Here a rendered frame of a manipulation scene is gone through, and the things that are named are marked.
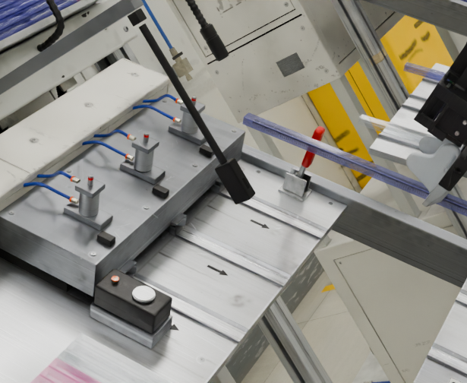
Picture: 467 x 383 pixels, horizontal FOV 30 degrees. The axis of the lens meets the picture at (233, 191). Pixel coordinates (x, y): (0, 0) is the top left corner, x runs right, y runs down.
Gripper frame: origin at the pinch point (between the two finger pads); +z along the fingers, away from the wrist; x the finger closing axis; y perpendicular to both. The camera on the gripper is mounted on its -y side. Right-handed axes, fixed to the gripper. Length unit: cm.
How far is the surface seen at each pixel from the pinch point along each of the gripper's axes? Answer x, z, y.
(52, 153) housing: 16.9, 14.3, 39.3
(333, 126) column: -273, 182, 48
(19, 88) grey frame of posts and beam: 11, 14, 49
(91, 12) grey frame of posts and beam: -7, 12, 53
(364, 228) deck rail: -8.2, 16.2, 4.9
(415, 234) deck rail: -8.2, 12.2, -1.0
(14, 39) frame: 11, 9, 52
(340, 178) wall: -263, 198, 31
